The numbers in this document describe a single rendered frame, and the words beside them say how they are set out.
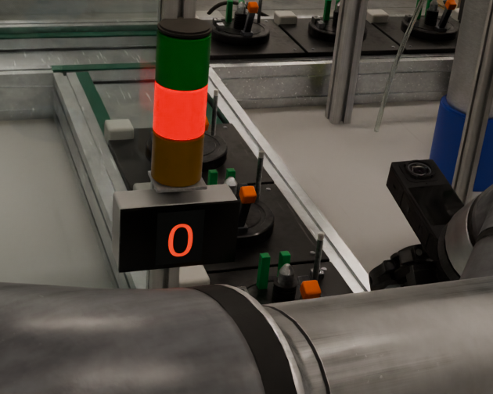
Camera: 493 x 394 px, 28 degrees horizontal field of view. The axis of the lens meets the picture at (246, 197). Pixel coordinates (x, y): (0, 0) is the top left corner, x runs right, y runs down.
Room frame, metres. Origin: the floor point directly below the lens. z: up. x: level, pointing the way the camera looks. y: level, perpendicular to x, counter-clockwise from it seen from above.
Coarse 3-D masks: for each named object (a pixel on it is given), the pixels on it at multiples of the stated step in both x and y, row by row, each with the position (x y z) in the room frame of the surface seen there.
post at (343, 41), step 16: (352, 0) 1.97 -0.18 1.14; (368, 0) 1.98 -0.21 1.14; (352, 16) 1.97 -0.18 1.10; (336, 32) 2.00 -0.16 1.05; (352, 32) 1.99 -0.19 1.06; (336, 48) 1.99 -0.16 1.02; (352, 48) 1.99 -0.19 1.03; (336, 64) 1.98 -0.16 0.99; (352, 64) 1.97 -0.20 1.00; (336, 80) 1.97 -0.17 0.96; (352, 80) 1.98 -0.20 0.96; (336, 96) 1.97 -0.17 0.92; (352, 96) 1.98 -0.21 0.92; (336, 112) 1.97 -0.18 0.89
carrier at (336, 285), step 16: (320, 240) 1.10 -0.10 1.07; (288, 256) 1.10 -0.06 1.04; (320, 256) 1.10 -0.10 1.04; (192, 272) 1.11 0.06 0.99; (224, 272) 1.15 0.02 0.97; (240, 272) 1.16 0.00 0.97; (256, 272) 1.16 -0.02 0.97; (272, 272) 1.16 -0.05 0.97; (288, 272) 1.05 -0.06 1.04; (304, 272) 1.17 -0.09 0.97; (336, 272) 1.18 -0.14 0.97; (240, 288) 1.06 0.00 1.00; (256, 288) 1.09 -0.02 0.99; (272, 288) 1.09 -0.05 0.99; (288, 288) 1.04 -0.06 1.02; (320, 288) 1.10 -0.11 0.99; (336, 288) 1.14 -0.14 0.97
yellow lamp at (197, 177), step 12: (156, 144) 0.85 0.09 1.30; (168, 144) 0.84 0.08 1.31; (180, 144) 0.84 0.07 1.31; (192, 144) 0.84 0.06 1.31; (156, 156) 0.85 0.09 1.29; (168, 156) 0.84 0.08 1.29; (180, 156) 0.84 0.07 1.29; (192, 156) 0.84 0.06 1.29; (156, 168) 0.85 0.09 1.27; (168, 168) 0.84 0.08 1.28; (180, 168) 0.84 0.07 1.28; (192, 168) 0.84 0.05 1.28; (156, 180) 0.85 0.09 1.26; (168, 180) 0.84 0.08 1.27; (180, 180) 0.84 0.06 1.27; (192, 180) 0.84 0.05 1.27
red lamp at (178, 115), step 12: (156, 84) 0.85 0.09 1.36; (156, 96) 0.85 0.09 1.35; (168, 96) 0.84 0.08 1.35; (180, 96) 0.84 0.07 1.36; (192, 96) 0.84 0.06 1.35; (204, 96) 0.85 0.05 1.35; (156, 108) 0.85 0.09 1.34; (168, 108) 0.84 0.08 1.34; (180, 108) 0.84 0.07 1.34; (192, 108) 0.84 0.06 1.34; (204, 108) 0.86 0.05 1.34; (156, 120) 0.85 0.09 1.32; (168, 120) 0.84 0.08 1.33; (180, 120) 0.84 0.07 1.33; (192, 120) 0.84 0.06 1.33; (204, 120) 0.86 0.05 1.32; (156, 132) 0.85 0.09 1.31; (168, 132) 0.84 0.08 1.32; (180, 132) 0.84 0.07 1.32; (192, 132) 0.84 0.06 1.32
